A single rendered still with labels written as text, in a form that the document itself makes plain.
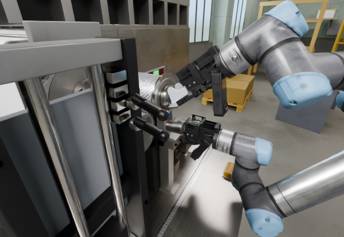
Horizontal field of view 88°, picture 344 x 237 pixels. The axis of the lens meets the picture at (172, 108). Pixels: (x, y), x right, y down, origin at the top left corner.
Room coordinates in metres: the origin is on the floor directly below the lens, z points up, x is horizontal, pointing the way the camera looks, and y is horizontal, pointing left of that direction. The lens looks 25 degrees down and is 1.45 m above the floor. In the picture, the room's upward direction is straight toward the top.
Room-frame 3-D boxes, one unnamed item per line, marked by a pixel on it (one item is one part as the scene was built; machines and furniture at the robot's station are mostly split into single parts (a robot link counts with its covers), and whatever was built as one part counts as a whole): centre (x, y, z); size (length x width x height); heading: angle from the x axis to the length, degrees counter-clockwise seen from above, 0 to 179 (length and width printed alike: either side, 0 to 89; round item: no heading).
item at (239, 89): (3.62, -1.25, 0.36); 1.31 x 0.99 x 0.73; 138
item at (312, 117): (2.87, -2.44, 0.35); 1.31 x 0.68 x 0.70; 133
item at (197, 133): (0.52, -0.10, 1.12); 0.12 x 0.08 x 0.09; 60
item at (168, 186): (0.47, 0.01, 1.05); 0.06 x 0.05 x 0.31; 60
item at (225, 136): (0.48, -0.17, 1.11); 0.08 x 0.05 x 0.08; 150
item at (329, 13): (5.86, -4.52, 1.76); 0.42 x 0.35 x 0.23; 48
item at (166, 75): (0.52, 0.02, 1.25); 0.15 x 0.01 x 0.15; 150
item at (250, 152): (0.44, -0.24, 1.11); 0.11 x 0.08 x 0.09; 60
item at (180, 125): (0.45, -0.03, 1.18); 0.04 x 0.02 x 0.04; 150
